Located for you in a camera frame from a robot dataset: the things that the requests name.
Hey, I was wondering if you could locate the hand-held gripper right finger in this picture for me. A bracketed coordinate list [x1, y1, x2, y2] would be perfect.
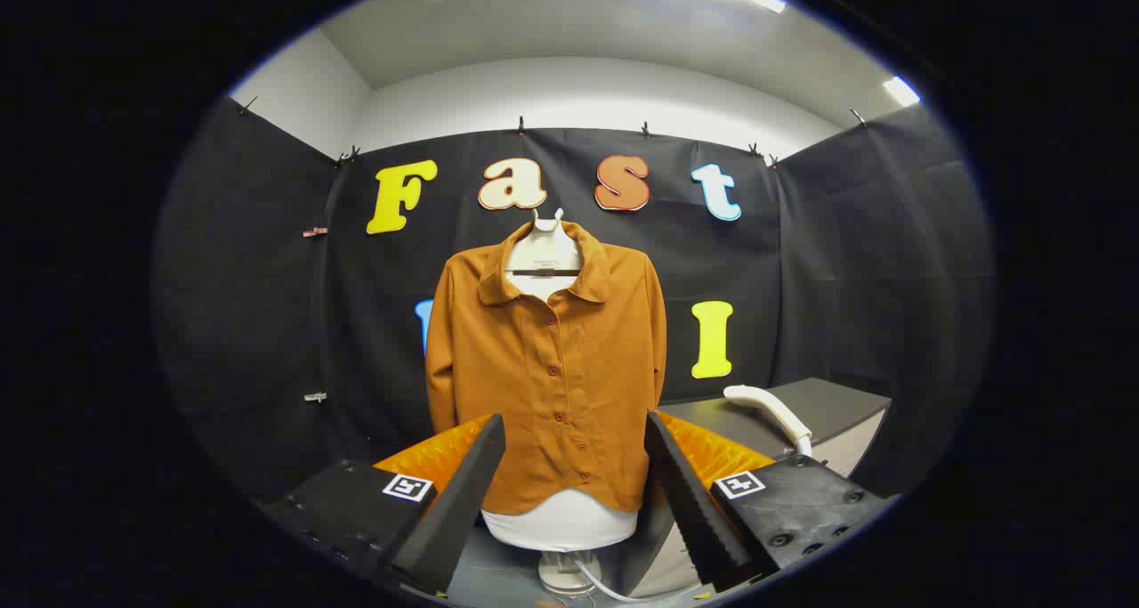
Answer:
[645, 409, 896, 593]

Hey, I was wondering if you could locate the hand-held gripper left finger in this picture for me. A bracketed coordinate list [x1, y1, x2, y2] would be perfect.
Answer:
[258, 412, 506, 596]

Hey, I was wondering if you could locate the white garment steamer head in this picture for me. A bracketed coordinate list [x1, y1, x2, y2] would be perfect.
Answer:
[723, 384, 814, 458]

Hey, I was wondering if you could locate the orange button-up shirt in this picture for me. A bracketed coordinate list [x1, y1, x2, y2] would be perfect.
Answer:
[424, 220, 667, 515]

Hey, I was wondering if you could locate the white steamer stand base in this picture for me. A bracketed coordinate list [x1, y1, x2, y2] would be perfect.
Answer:
[537, 549, 608, 596]

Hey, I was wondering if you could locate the white steamer hanger board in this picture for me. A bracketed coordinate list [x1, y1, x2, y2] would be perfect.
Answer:
[481, 206, 640, 552]

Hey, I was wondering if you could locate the black backdrop cloth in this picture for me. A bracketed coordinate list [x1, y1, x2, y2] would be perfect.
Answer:
[153, 94, 995, 513]

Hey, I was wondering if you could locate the white steamer hose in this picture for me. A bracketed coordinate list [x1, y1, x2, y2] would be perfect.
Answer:
[573, 558, 650, 604]

